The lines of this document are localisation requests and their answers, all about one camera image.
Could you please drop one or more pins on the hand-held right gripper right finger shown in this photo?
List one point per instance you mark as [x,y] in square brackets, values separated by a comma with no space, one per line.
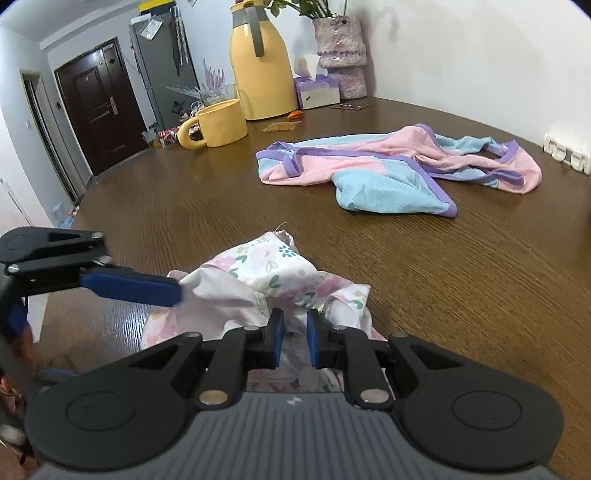
[313,337]

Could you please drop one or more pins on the dark brown door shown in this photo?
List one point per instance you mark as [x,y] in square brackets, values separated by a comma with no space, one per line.
[101,106]

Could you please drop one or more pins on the yellow mug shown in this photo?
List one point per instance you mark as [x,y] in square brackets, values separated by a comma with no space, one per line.
[221,122]

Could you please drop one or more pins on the silver blister pack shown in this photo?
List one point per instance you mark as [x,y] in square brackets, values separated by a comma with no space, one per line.
[348,106]

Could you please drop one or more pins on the yellow thermos jug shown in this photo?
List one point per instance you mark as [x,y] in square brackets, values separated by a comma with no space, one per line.
[263,78]

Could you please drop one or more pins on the pastel pink blue garment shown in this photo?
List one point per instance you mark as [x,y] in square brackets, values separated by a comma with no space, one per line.
[383,184]

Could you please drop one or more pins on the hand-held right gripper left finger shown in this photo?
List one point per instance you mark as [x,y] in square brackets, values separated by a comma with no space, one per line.
[277,337]

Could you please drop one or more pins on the grey refrigerator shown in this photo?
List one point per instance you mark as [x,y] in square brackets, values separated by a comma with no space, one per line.
[161,69]

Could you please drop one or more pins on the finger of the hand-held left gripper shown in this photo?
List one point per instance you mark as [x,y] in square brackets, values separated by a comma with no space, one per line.
[134,286]

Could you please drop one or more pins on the purple knitted vase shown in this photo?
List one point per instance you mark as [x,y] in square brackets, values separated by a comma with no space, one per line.
[339,41]

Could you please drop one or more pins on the yellow box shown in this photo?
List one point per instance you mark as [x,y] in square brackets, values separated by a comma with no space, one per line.
[157,5]

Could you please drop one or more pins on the purple tissue box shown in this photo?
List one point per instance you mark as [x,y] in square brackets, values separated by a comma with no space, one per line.
[318,94]

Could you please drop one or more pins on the clear amber wrapper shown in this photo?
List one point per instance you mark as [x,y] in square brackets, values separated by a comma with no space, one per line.
[279,126]

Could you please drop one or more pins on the colourful snack packets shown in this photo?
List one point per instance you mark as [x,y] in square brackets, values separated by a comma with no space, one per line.
[166,136]

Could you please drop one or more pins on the pink floral dress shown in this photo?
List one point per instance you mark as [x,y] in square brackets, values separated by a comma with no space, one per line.
[277,267]

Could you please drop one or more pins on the clear glass cup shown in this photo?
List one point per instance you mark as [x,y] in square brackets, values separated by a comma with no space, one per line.
[217,94]

